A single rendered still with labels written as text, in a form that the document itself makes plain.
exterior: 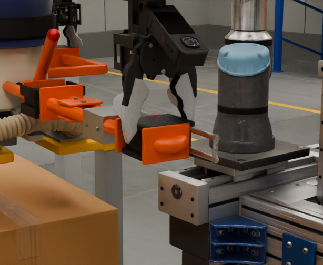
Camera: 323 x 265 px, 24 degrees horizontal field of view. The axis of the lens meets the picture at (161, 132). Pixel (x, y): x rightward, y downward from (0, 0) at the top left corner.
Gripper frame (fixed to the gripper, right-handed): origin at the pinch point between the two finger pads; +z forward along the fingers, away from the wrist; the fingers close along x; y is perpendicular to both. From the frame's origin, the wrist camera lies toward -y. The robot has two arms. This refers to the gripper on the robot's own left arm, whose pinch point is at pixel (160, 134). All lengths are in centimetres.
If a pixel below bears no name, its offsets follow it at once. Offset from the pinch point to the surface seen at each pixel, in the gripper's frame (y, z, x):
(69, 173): 335, 111, -131
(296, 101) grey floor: 531, 135, -484
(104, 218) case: 46, 29, -13
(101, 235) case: 46, 33, -12
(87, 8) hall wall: 995, 63, -458
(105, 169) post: 100, 36, -40
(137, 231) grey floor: 261, 127, -138
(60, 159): 339, 102, -127
